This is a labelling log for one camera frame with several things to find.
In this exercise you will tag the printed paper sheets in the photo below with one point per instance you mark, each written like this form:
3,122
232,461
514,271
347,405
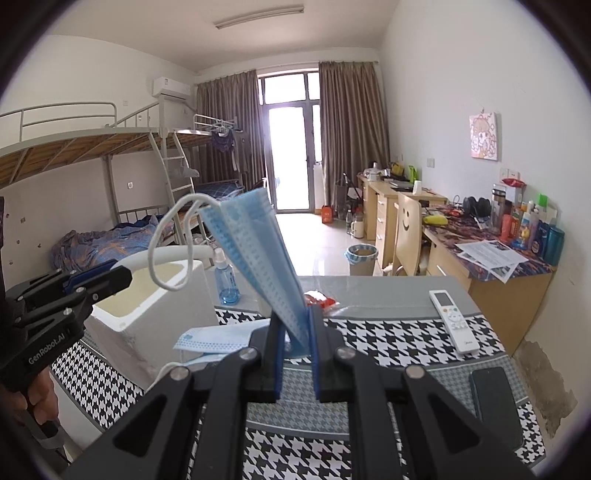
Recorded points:
494,258

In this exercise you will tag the steel thermos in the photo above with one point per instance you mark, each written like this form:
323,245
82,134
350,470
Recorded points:
498,207

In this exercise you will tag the person's left hand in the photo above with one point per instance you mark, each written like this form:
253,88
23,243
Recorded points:
45,392

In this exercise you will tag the orange bag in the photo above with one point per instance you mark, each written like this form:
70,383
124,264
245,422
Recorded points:
328,215

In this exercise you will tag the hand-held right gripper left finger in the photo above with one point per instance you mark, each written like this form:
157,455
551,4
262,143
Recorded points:
277,364

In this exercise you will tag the grey metal bunk bed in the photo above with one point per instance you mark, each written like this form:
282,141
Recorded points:
203,134
69,147

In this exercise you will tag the hanging dark clothes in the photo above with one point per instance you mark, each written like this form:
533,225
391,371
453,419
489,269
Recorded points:
226,143

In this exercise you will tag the group of toiletry bottles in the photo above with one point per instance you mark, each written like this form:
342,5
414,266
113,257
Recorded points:
535,230

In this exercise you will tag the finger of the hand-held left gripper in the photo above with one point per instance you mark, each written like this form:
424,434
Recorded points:
87,277
111,281

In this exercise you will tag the wooden desk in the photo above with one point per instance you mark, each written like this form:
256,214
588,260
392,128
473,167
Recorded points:
508,300

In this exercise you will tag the black phone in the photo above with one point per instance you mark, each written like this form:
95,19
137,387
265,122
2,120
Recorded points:
496,406

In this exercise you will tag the white jug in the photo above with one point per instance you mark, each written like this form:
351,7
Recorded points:
358,230

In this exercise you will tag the white cup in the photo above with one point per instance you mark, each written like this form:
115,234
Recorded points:
417,188

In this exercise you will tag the brown curtain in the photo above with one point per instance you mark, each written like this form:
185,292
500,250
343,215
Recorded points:
355,138
226,106

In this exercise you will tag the blue spray bottle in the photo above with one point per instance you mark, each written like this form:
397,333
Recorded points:
227,286

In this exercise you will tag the black headphones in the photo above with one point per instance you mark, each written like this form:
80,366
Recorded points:
478,206

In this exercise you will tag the pink wall poster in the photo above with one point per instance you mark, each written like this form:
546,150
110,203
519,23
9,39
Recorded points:
485,136

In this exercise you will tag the white foam box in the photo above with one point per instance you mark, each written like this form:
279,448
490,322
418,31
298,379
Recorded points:
152,337

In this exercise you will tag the wooden smiley chair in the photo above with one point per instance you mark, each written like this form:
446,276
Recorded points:
408,230

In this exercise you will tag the grey trash bin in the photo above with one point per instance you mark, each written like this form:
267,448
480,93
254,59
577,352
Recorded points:
362,263

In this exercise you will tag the blue plaid mattress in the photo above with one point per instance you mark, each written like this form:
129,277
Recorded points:
219,188

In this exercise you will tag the blue plaid quilt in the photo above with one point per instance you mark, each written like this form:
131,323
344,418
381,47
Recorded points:
101,244

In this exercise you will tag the red snack packet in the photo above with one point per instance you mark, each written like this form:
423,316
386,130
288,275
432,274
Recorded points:
321,301

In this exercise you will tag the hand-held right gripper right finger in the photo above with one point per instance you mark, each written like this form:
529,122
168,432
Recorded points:
316,364

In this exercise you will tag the ceiling tube lamp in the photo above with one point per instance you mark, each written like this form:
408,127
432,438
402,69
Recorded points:
258,16

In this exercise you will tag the blue face mask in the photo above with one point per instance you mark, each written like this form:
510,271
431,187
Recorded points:
258,258
217,339

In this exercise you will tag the white air conditioner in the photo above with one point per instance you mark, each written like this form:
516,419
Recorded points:
171,86

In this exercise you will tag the houndstooth tablecloth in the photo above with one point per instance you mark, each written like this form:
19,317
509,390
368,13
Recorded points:
392,341

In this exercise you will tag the white remote control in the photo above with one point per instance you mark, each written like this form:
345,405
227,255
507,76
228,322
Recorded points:
455,323

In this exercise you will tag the glass balcony door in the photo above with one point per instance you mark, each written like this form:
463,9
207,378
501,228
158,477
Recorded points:
288,147

